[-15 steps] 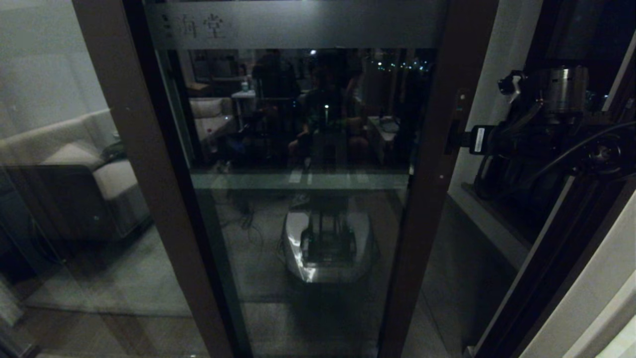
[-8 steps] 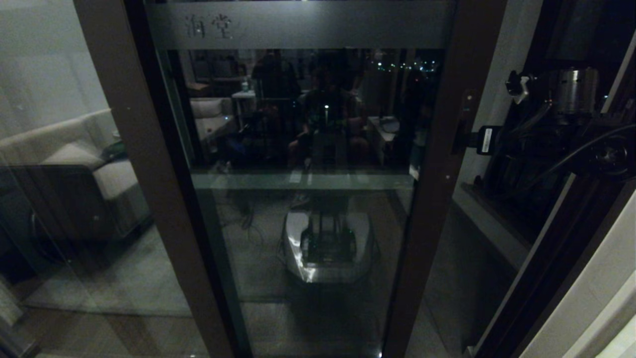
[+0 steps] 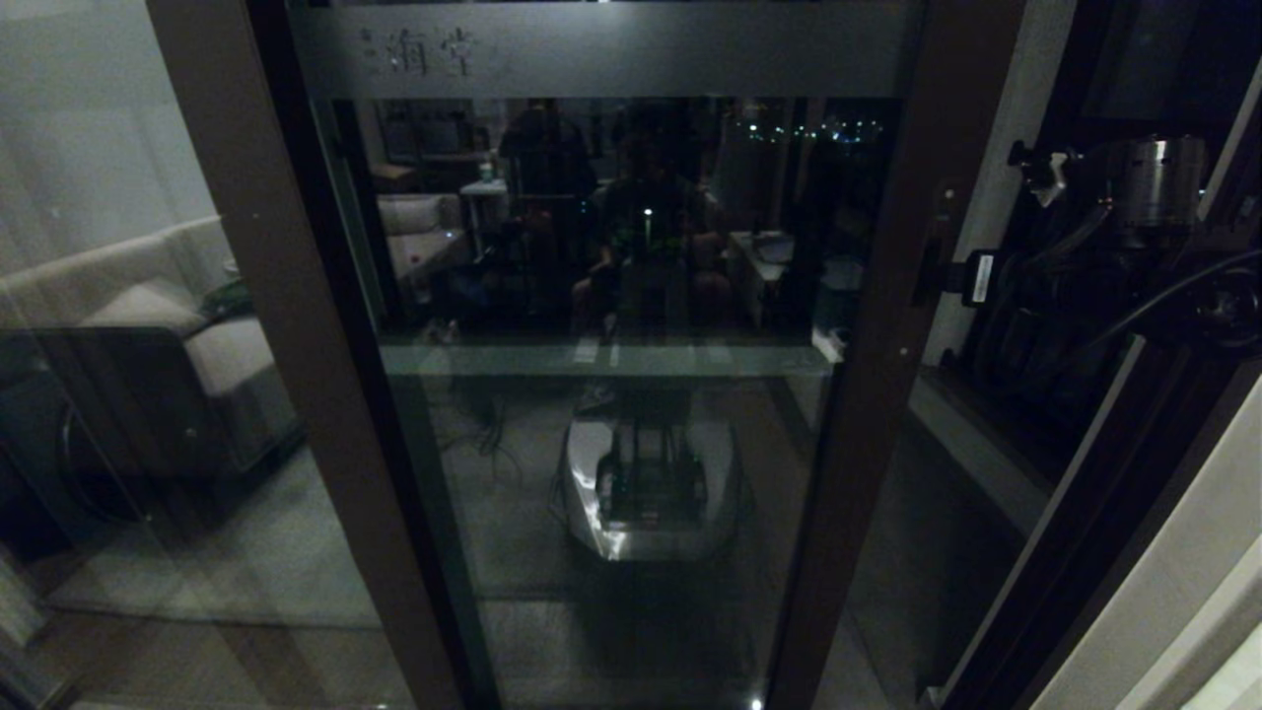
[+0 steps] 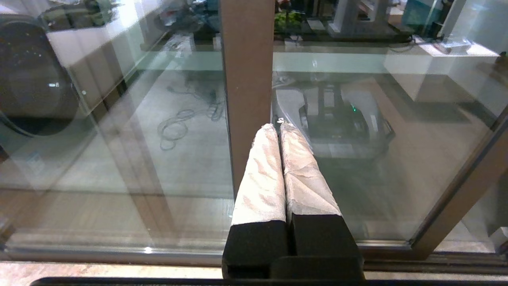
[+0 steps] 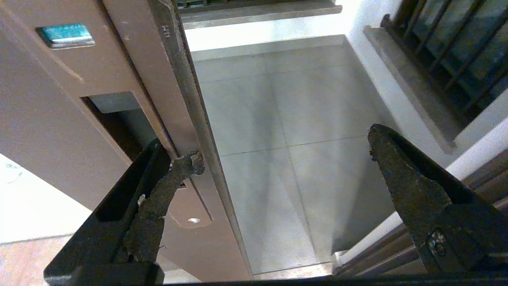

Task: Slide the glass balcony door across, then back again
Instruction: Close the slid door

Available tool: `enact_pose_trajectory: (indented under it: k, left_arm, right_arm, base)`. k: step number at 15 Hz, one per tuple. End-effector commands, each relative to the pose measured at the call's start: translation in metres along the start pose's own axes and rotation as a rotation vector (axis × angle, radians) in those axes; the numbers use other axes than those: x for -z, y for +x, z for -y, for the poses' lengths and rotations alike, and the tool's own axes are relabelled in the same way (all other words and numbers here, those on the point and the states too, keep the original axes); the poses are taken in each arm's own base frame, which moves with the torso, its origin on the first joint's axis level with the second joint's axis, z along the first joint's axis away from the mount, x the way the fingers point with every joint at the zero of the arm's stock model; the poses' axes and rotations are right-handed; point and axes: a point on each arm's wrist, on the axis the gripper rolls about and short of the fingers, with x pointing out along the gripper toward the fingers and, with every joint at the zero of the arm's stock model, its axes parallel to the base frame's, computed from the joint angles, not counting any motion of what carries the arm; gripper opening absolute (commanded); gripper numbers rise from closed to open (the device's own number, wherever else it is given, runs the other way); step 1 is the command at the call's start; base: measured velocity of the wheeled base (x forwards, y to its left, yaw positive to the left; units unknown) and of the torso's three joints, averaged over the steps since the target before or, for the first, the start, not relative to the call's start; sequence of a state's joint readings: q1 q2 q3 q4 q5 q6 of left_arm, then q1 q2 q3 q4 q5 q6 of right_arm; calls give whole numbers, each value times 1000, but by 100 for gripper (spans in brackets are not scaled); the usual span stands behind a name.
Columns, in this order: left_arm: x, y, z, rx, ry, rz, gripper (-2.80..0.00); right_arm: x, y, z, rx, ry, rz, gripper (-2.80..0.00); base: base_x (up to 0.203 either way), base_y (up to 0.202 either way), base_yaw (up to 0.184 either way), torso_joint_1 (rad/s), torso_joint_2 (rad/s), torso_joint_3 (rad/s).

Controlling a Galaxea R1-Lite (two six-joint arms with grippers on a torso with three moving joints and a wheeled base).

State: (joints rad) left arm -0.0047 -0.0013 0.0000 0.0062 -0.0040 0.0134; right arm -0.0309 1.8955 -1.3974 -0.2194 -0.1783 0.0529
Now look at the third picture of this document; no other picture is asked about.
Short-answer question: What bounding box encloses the white cable plug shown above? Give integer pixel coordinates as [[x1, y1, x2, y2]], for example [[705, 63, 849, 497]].
[[1030, 148, 1074, 208]]

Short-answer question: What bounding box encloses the brown framed sliding glass door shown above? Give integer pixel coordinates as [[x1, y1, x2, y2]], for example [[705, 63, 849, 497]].
[[286, 0, 1026, 710]]

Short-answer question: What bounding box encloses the brown framed fixed glass panel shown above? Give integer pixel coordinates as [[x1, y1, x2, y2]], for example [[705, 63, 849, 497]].
[[0, 0, 464, 710]]

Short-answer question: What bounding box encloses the light grey sofa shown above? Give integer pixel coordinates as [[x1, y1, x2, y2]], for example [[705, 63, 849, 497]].
[[0, 217, 297, 474]]

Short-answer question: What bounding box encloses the short grey stone sill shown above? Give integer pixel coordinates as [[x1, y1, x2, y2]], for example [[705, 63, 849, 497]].
[[912, 375, 1066, 499]]

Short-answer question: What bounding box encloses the recessed door handle plate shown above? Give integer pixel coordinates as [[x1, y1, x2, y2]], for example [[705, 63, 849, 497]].
[[892, 182, 962, 364]]

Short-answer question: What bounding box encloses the grey rug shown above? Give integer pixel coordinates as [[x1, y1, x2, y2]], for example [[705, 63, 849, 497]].
[[49, 449, 381, 629]]

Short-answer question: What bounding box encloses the dark brown window frame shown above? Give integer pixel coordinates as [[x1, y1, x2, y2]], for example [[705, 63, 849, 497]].
[[961, 0, 1262, 474]]

